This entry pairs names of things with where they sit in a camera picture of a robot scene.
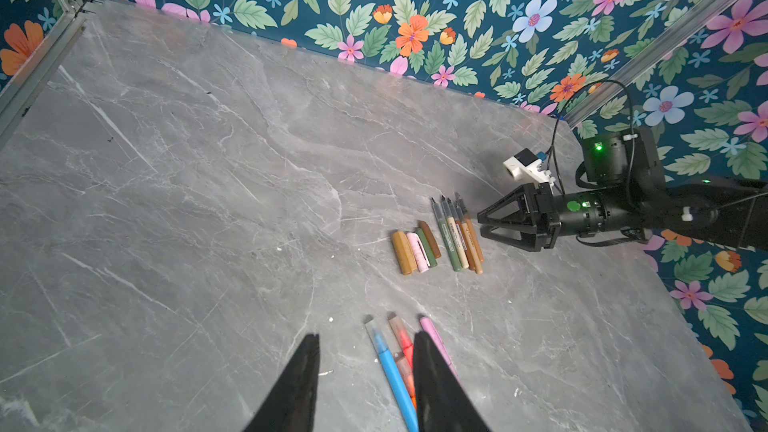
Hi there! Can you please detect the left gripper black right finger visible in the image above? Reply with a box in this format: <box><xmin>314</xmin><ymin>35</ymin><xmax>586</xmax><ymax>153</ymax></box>
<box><xmin>413</xmin><ymin>332</ymin><xmax>491</xmax><ymax>432</ymax></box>

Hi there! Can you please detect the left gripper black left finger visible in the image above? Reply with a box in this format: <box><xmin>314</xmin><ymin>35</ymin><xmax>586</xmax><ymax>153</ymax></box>
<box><xmin>244</xmin><ymin>334</ymin><xmax>320</xmax><ymax>432</ymax></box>

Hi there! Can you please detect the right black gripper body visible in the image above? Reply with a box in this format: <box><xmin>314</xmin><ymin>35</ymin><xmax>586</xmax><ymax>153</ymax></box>
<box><xmin>522</xmin><ymin>183</ymin><xmax>561</xmax><ymax>251</ymax></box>

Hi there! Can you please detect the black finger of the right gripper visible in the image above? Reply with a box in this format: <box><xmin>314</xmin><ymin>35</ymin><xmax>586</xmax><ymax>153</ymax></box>
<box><xmin>477</xmin><ymin>183</ymin><xmax>537</xmax><ymax>224</ymax></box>
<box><xmin>480</xmin><ymin>224</ymin><xmax>537</xmax><ymax>251</ymax></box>

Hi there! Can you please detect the ochre brown marker pen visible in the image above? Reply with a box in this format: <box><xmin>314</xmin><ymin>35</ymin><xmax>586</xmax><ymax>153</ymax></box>
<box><xmin>455</xmin><ymin>193</ymin><xmax>484</xmax><ymax>274</ymax></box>

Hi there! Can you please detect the light pink marker pen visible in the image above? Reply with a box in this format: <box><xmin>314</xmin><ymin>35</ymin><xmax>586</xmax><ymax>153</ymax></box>
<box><xmin>441</xmin><ymin>196</ymin><xmax>469</xmax><ymax>269</ymax></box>

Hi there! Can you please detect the olive green marker pen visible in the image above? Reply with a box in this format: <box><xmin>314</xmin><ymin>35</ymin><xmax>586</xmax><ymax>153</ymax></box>
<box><xmin>447</xmin><ymin>198</ymin><xmax>476</xmax><ymax>271</ymax></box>

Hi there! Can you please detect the dark green brown marker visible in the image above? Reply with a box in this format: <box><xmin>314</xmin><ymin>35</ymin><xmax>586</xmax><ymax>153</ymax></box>
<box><xmin>430</xmin><ymin>198</ymin><xmax>463</xmax><ymax>272</ymax></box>

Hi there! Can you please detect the green pen cap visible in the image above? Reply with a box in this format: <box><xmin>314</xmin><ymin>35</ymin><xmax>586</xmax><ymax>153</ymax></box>
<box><xmin>416</xmin><ymin>227</ymin><xmax>437</xmax><ymax>268</ymax></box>

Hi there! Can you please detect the brown pen cap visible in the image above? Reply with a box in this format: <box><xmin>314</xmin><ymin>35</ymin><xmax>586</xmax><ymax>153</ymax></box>
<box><xmin>418</xmin><ymin>220</ymin><xmax>441</xmax><ymax>260</ymax></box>

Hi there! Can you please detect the light pink pen cap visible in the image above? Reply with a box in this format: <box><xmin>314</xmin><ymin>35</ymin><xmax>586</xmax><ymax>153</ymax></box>
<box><xmin>406</xmin><ymin>232</ymin><xmax>430</xmax><ymax>273</ymax></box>

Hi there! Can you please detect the ochre pen cap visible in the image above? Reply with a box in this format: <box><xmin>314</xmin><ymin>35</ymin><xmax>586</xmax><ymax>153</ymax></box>
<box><xmin>391</xmin><ymin>230</ymin><xmax>418</xmax><ymax>275</ymax></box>

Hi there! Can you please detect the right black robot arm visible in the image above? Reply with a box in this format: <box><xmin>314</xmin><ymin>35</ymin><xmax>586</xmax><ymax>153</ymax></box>
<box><xmin>477</xmin><ymin>127</ymin><xmax>767</xmax><ymax>252</ymax></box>

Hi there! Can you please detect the blue marker pen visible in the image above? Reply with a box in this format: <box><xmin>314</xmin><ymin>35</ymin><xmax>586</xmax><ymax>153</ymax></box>
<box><xmin>364</xmin><ymin>318</ymin><xmax>419</xmax><ymax>432</ymax></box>

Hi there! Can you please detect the orange marker pen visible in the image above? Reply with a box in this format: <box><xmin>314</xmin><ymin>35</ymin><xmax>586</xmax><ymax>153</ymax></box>
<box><xmin>395</xmin><ymin>353</ymin><xmax>417</xmax><ymax>408</ymax></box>

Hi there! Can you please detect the red marker pen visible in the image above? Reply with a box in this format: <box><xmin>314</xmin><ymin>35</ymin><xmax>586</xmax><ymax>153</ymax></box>
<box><xmin>388</xmin><ymin>313</ymin><xmax>414</xmax><ymax>368</ymax></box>

